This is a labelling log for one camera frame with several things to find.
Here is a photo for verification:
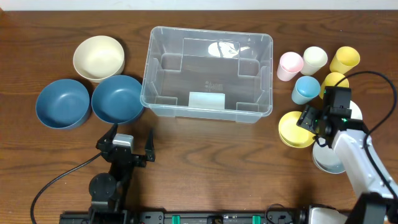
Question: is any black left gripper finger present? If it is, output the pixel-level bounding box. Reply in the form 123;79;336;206
96;123;118;151
144;129;155;162

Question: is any yellow small bowl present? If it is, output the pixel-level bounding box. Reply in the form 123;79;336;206
278;111;315;148

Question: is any light blue cup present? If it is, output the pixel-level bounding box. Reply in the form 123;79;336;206
292;76;321;105

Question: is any grey-blue small bowl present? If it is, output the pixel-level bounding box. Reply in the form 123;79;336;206
312;142;345;174

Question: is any white small bowl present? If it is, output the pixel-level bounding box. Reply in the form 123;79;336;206
349;101;363;120

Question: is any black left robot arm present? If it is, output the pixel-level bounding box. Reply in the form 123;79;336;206
88;123;155;224

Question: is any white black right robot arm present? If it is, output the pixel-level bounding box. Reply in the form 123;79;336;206
297;105;397;223

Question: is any dark blue bowl right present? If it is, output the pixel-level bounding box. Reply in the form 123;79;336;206
91;75;144;124

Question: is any dark blue bowl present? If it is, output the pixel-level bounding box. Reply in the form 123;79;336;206
35;79;91;129
91;75;144;124

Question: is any yellow cup near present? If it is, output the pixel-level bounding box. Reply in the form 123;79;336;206
319;72;345;99

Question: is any yellow cup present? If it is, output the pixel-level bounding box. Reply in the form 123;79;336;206
330;46;361;74
319;72;345;99

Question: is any dark blue bowl left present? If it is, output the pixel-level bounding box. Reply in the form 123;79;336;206
35;79;91;129

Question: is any pink cup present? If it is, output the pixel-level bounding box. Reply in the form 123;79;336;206
277;52;303;82

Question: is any cream cup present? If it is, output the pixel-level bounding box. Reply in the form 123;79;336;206
300;46;328;76

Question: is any yellow cup far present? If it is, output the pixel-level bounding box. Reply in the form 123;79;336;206
330;46;361;74

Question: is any cream large bowl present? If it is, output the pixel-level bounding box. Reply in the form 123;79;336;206
73;35;125;83

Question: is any clear plastic storage bin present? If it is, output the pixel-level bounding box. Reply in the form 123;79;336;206
141;26;274;123

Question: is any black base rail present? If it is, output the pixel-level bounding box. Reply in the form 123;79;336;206
58;203;352;224

